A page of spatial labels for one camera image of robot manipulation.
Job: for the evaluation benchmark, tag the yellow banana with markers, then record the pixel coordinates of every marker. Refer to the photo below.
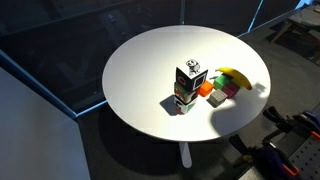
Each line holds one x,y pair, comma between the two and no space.
237,77

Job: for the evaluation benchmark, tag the orange block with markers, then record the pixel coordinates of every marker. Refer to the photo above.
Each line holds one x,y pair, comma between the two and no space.
205,88

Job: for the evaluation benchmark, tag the grey block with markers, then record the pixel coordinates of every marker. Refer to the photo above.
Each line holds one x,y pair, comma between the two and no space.
217,97

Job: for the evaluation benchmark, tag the green block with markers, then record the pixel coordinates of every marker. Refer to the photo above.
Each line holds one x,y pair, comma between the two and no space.
221,82

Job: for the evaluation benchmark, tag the magenta block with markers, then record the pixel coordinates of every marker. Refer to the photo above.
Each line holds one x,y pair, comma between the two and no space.
230,90

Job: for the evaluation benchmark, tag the orange green printed cube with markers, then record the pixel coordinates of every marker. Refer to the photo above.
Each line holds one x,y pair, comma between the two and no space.
183,93

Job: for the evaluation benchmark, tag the white teal printed cube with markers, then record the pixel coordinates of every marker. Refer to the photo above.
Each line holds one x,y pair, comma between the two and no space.
184,106

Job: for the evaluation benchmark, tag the white table base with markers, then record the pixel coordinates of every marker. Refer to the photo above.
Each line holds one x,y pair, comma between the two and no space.
185,155

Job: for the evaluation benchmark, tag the black bar clamp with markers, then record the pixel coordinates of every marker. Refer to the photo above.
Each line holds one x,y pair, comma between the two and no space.
278,118

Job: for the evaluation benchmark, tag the purple clamp with orange trigger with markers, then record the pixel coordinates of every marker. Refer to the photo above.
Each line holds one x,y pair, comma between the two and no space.
273,160

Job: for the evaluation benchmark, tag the perforated metal board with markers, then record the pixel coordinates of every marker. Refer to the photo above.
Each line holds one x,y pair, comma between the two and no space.
306,156

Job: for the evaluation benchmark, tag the wooden chair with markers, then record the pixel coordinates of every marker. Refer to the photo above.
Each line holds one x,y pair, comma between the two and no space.
305,18

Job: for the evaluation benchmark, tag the blue window frame rail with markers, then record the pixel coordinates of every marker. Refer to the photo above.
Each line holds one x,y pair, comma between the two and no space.
43,91

